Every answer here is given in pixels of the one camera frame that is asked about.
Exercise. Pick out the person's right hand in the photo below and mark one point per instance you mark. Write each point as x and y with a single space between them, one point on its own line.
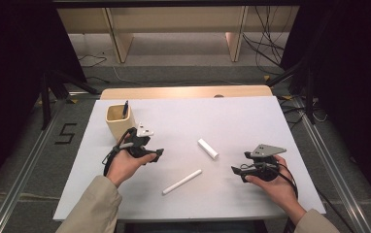
279 191

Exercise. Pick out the black overhead bar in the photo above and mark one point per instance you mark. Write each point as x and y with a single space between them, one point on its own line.
174 3

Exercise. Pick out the long white pen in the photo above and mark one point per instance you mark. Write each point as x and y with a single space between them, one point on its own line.
182 182

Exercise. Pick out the beige pen holder cup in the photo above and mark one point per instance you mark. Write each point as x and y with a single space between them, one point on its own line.
115 121

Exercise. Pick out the light wooden table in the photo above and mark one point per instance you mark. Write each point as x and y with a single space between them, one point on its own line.
174 92

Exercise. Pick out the black tripod stand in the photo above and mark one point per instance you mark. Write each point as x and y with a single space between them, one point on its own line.
46 103

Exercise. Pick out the short white cylinder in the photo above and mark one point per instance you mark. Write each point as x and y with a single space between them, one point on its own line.
208 149

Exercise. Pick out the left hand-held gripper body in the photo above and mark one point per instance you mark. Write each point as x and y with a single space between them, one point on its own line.
140 139

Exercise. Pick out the aluminium floor rail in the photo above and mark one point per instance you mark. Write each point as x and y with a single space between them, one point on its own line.
18 187
339 181

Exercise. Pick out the person's left hand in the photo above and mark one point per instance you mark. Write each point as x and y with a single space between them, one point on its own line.
123 168

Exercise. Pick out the black metal frame stand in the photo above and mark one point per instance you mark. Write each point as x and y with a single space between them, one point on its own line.
309 97

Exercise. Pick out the blue pen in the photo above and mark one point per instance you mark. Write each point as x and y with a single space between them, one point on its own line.
125 109

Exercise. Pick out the white table cover board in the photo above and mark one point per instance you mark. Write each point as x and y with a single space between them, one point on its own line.
206 123

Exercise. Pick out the black curtain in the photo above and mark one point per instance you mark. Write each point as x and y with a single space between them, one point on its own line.
355 81
12 64

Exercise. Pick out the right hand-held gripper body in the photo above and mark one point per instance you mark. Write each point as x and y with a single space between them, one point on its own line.
266 150

